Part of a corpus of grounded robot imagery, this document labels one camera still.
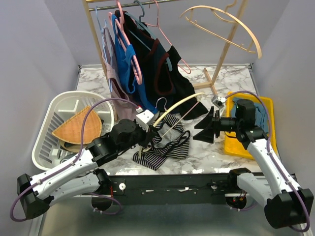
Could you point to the wooden clothes rack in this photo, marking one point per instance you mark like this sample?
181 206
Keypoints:
124 106

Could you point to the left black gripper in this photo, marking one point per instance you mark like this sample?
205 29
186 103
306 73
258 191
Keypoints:
148 136

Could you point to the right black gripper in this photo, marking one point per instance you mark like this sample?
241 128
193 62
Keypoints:
207 134

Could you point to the black garment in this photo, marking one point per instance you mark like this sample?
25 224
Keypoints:
183 89

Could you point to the striped black purple tank top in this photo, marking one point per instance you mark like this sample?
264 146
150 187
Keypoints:
171 141

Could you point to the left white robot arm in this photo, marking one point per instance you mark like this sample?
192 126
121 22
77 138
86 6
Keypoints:
80 174

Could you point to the teal cloth in tray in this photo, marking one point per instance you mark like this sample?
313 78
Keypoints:
261 119

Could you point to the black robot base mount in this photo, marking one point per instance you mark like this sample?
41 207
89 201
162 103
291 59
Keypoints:
170 189

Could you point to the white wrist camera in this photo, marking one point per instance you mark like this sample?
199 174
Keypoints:
218 101
144 118

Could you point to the pink plastic hanger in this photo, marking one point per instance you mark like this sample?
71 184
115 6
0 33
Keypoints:
129 70

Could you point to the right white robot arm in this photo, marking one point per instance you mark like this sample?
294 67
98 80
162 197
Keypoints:
285 202

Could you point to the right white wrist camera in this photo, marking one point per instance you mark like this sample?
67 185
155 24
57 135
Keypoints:
218 101

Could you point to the pink wire hanger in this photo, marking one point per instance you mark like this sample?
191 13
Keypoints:
187 68

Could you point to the light wooden hanger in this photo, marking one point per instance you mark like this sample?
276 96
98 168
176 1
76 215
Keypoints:
224 16

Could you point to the white plastic dish rack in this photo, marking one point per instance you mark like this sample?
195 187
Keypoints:
47 151

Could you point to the grey blue hanger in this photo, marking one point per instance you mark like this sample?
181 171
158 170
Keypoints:
143 27

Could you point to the blue tank top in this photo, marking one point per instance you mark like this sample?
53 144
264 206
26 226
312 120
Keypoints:
137 94

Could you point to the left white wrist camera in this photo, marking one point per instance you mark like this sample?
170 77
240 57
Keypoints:
144 118

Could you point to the yellow plastic tray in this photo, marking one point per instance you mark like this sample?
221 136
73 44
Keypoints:
231 145

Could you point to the navy tank top red trim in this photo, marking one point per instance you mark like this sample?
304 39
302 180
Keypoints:
152 60

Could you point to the light blue wire hanger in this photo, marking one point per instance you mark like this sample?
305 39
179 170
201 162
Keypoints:
108 46

